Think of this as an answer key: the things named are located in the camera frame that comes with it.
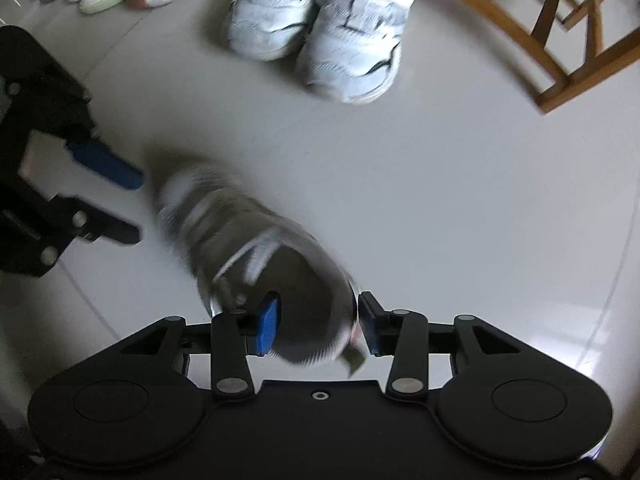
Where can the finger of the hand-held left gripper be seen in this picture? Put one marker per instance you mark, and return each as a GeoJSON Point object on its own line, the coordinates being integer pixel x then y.
{"type": "Point", "coordinates": [110, 230]}
{"type": "Point", "coordinates": [110, 167]}

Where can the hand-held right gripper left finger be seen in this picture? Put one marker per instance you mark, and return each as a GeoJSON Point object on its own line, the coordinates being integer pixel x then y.
{"type": "Point", "coordinates": [270, 322]}

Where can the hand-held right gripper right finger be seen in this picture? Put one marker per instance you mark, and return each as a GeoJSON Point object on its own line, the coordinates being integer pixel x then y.
{"type": "Point", "coordinates": [367, 322]}

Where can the white grey sneaker dark trim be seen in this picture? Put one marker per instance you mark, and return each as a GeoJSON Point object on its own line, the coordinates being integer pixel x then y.
{"type": "Point", "coordinates": [270, 25]}
{"type": "Point", "coordinates": [355, 55]}

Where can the wooden shoe rack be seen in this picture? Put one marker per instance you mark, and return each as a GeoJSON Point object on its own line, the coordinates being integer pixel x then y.
{"type": "Point", "coordinates": [552, 95]}

